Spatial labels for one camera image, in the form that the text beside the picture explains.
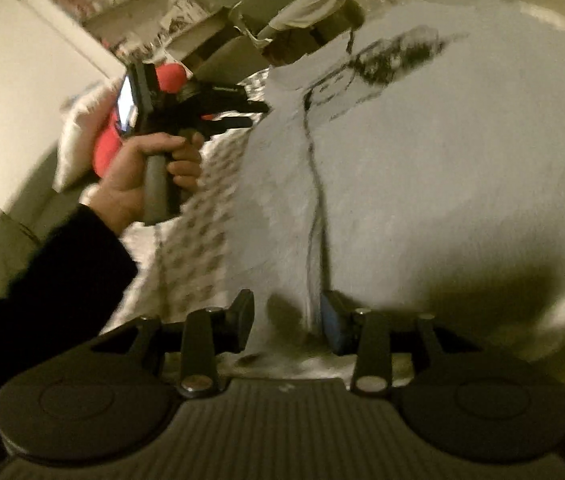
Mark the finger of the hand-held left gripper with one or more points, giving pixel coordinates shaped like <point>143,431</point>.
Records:
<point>227,123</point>
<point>247,106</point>

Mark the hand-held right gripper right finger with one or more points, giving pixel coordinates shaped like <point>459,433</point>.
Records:
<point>332,320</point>

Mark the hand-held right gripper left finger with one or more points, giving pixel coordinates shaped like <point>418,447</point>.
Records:
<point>242,317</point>

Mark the grey knit sweater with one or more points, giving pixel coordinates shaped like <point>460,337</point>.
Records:
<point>437,160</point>

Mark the person's left forearm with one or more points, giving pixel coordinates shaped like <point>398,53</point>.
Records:
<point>37,285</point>

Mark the person's left hand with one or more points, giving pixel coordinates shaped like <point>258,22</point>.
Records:
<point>122,180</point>

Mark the orange puffy cushion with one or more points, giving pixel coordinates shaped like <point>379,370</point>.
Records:
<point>107,145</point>

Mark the white desk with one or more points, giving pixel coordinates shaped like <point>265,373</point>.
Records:
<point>187,35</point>

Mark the white pillow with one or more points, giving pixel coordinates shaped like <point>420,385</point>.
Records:
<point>77,145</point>

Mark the grey white checkered quilt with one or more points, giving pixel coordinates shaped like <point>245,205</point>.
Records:
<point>197,220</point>

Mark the white office chair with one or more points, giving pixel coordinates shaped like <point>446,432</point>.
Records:
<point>312,2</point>

